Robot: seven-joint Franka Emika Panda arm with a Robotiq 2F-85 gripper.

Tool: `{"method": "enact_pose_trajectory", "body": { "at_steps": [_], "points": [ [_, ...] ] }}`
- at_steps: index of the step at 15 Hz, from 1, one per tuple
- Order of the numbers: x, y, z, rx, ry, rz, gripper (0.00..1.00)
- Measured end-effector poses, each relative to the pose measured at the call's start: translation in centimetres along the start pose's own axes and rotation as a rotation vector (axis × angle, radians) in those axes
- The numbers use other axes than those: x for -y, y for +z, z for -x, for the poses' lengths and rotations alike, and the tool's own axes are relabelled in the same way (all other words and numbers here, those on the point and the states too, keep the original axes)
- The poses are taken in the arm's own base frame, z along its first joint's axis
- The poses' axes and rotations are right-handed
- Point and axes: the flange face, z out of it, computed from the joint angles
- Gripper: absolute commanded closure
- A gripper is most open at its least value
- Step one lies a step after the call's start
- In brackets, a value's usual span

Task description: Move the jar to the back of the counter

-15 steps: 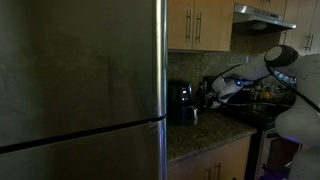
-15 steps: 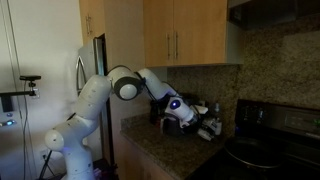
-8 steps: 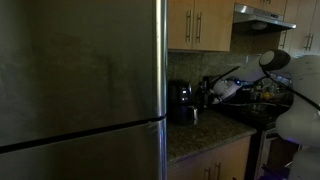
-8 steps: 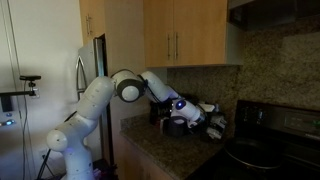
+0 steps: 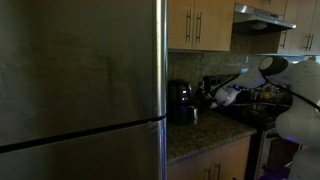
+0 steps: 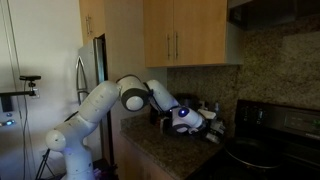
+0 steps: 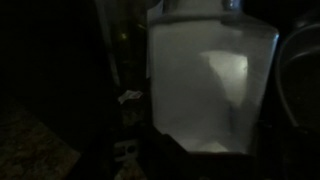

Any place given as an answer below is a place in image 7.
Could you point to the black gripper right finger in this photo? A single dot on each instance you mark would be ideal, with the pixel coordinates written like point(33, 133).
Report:
point(265, 150)

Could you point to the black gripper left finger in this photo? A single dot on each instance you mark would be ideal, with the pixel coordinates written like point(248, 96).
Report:
point(160, 156)

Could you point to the white plastic jar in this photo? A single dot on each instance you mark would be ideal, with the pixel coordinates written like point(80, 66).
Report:
point(186, 83)

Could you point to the black frying pan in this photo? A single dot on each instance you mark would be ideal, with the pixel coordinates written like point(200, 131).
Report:
point(300, 83)

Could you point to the dark glass bottle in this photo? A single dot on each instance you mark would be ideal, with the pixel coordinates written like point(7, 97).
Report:
point(125, 36)

